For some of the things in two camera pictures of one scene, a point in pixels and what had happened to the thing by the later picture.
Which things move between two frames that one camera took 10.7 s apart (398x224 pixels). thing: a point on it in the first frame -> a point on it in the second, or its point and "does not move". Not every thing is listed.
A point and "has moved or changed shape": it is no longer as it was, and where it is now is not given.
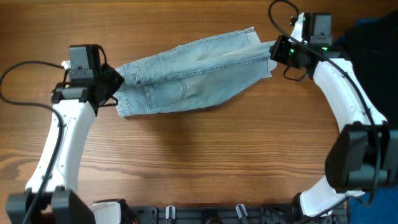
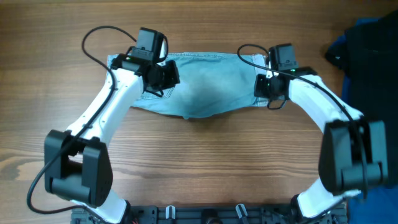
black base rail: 229,214 does not move
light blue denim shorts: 194,73 has moved or changed shape
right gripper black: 277,51 -> 259,91
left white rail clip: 167,211 does not move
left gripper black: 116,81 -> 171,78
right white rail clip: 239,211 does not move
